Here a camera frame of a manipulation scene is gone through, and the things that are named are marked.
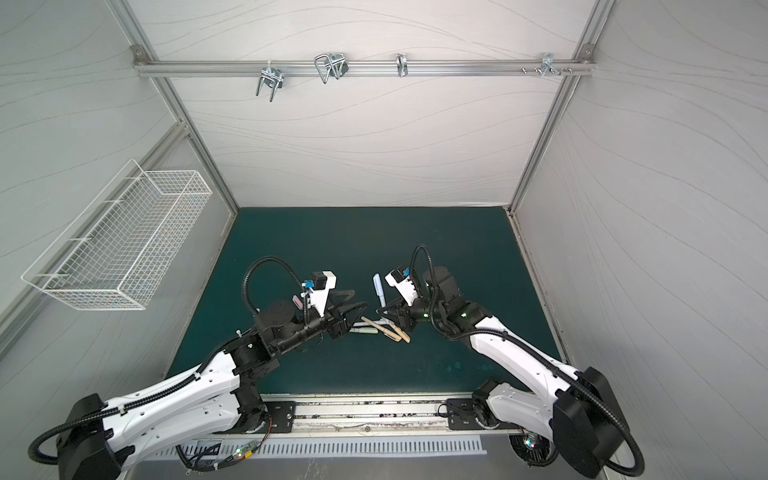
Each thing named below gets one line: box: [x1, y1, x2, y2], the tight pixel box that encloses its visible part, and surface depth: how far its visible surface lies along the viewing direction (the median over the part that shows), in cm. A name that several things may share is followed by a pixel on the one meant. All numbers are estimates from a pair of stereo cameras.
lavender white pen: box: [373, 273, 386, 308], surface depth 73 cm
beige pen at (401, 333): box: [383, 318, 411, 344], surface depth 89 cm
